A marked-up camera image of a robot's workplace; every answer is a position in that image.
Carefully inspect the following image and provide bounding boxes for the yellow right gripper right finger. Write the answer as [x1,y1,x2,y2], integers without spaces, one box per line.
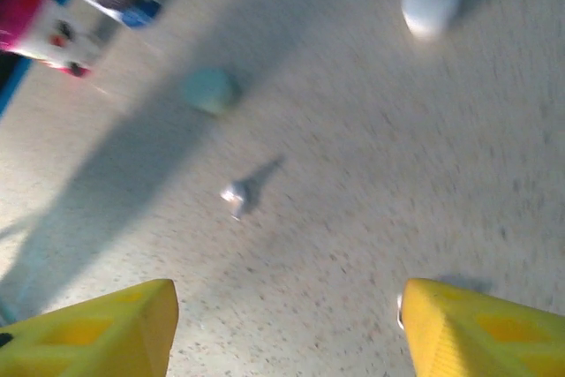
[399,278,565,377]

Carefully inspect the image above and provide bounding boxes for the mint green earbud charging case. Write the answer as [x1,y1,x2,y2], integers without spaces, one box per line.
[180,66,243,117]

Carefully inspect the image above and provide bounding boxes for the white wireless earbud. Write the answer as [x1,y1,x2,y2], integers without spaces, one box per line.
[219,182,248,222]

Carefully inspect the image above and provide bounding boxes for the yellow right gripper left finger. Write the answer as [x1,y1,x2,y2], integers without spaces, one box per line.
[0,278,180,377]

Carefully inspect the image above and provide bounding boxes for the pink lid yogurt cup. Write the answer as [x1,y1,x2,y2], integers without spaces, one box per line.
[0,0,105,79]

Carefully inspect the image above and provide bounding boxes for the blue table edge strip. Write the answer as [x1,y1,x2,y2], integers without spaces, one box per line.
[0,57,34,122]

